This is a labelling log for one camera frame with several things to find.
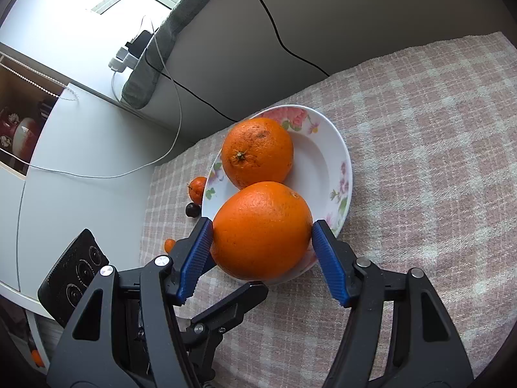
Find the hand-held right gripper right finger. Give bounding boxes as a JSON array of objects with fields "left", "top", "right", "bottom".
[{"left": 311, "top": 219, "right": 475, "bottom": 388}]

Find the white power strip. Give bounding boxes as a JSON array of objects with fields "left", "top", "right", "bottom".
[{"left": 108, "top": 46, "right": 140, "bottom": 72}]

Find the pink checked cloth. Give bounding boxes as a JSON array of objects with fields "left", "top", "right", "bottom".
[{"left": 139, "top": 31, "right": 517, "bottom": 376}]

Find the floral white plate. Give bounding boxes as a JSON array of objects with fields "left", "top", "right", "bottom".
[{"left": 201, "top": 105, "right": 353, "bottom": 286}]

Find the white cabinet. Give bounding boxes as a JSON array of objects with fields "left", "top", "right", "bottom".
[{"left": 0, "top": 42, "right": 190, "bottom": 320}]

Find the small tangerine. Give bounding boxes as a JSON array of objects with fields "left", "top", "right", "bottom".
[{"left": 186, "top": 177, "right": 208, "bottom": 206}]

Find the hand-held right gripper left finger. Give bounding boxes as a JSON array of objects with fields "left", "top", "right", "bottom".
[{"left": 46, "top": 217, "right": 217, "bottom": 388}]

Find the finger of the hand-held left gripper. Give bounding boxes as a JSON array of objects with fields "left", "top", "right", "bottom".
[{"left": 178, "top": 281, "right": 270, "bottom": 372}]

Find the black cable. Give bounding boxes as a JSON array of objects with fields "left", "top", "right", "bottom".
[
  {"left": 144, "top": 28, "right": 240, "bottom": 123},
  {"left": 241, "top": 0, "right": 331, "bottom": 77}
]

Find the large smooth orange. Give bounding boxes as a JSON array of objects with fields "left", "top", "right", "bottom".
[{"left": 210, "top": 182, "right": 313, "bottom": 281}]

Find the black charger plug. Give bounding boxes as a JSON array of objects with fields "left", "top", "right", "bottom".
[{"left": 125, "top": 30, "right": 156, "bottom": 55}]

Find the white cable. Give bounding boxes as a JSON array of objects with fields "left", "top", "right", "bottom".
[{"left": 0, "top": 16, "right": 183, "bottom": 179}]

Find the large spotted orange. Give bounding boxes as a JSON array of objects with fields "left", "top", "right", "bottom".
[{"left": 221, "top": 118, "right": 294, "bottom": 190}]

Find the white bead cord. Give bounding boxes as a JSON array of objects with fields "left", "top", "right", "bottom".
[{"left": 0, "top": 62, "right": 77, "bottom": 102}]

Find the grey sill cushion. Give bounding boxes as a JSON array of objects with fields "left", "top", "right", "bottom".
[{"left": 121, "top": 0, "right": 243, "bottom": 110}]

